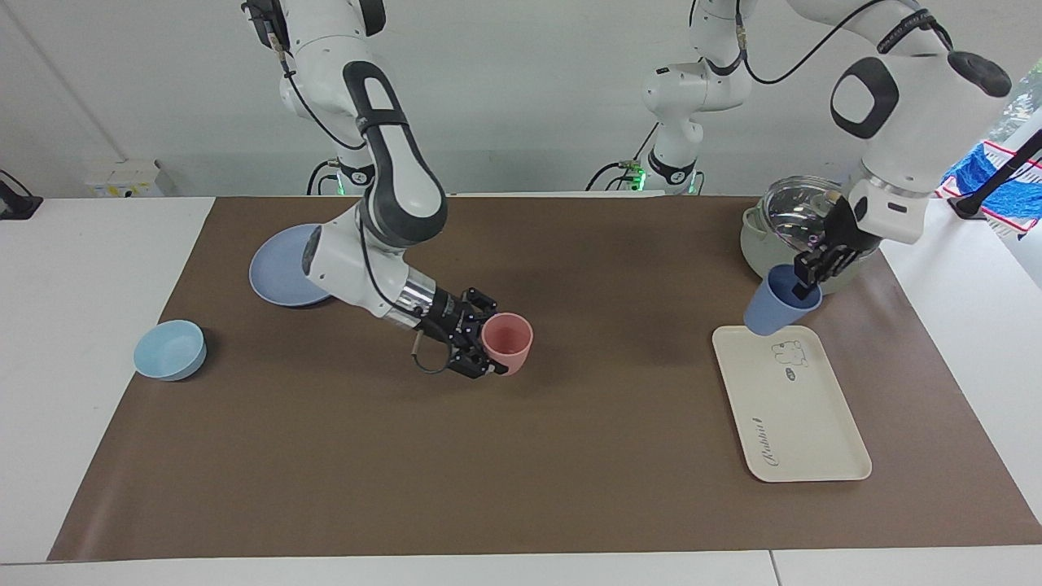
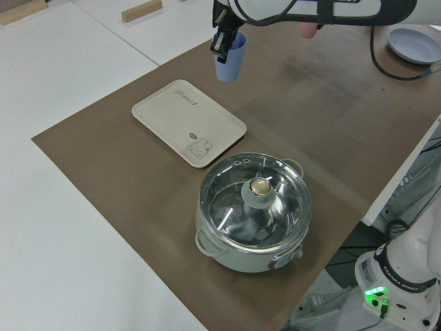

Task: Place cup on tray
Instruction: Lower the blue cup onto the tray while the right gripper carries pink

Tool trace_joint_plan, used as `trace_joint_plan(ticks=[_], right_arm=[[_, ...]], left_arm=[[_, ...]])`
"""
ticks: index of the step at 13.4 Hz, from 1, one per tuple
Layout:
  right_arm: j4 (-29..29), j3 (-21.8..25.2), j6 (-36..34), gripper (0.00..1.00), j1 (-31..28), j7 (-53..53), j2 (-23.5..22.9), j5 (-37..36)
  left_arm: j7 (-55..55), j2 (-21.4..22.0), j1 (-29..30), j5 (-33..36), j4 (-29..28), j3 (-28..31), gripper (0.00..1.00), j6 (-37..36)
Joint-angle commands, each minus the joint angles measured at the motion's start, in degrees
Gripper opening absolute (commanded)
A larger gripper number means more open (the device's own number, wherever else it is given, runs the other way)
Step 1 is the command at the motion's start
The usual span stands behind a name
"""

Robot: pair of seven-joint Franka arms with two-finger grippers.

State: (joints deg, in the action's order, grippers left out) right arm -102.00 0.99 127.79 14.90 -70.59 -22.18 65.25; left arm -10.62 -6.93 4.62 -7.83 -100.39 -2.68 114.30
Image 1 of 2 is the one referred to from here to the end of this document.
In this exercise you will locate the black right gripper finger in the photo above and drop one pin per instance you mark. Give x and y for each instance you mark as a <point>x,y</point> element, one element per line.
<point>476,365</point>
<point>483,303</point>

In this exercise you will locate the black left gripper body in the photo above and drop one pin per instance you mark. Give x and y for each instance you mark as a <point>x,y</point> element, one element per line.
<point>851,232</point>

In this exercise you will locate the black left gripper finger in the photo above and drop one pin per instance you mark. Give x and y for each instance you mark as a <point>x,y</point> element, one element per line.
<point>806,273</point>
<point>834,262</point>

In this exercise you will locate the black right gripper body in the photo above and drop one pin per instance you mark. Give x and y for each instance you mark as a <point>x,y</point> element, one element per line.
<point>452,321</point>

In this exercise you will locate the pink plastic cup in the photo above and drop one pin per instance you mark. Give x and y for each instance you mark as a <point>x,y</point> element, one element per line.
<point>509,342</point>

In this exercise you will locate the blue plastic cup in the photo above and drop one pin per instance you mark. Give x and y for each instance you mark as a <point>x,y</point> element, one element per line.
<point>769,313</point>

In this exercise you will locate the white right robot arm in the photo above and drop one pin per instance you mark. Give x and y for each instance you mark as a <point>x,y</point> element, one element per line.
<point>403,179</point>

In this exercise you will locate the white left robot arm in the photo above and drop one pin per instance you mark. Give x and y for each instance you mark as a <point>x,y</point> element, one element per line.
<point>912,122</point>

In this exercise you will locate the cream tray with rabbit print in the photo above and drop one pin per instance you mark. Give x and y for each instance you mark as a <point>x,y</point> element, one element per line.
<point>794,415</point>

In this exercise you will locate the glass pot lid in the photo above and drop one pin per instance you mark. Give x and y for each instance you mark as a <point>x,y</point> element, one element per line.
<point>802,212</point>

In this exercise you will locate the grey-green electric pot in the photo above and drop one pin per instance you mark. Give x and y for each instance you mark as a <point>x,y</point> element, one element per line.
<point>757,248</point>

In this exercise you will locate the brown table mat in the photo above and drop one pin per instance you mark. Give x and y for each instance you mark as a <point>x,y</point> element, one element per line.
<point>521,456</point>

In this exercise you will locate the blue cloth with red stripes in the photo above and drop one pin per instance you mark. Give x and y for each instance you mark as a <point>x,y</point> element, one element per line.
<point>973,175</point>

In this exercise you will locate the black slanted stand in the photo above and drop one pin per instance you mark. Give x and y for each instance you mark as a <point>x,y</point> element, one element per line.
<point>997,177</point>

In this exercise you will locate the lavender blue plate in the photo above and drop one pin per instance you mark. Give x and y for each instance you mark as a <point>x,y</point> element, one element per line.
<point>277,273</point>

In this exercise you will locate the light blue bowl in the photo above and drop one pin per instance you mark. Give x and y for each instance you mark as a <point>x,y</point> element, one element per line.
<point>169,350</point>

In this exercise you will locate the white box with yellow labels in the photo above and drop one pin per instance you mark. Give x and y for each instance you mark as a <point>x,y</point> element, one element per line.
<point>126,179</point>

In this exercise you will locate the black desk clamp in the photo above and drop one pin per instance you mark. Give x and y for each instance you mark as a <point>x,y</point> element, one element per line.
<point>16,203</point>

